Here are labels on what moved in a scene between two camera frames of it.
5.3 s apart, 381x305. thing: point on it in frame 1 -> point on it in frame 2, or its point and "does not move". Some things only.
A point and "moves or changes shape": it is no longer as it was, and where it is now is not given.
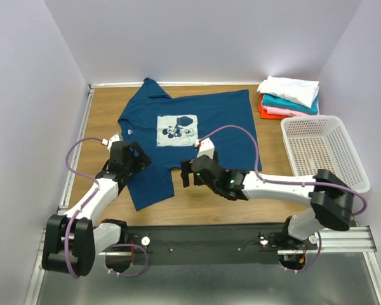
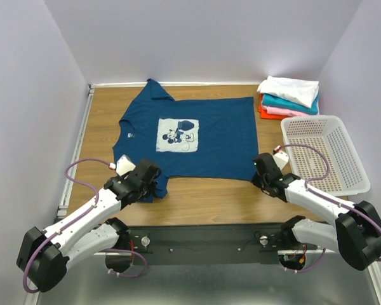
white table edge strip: (179, 84) does not move
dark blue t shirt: (170, 128) moves or changes shape
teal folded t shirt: (285, 102) does not move
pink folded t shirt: (271, 110) does not move
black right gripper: (187, 168) -> (256, 181)
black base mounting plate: (211, 244) does not move
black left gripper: (141, 161) -> (149, 190)
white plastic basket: (314, 143) does not move
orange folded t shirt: (263, 112) does not move
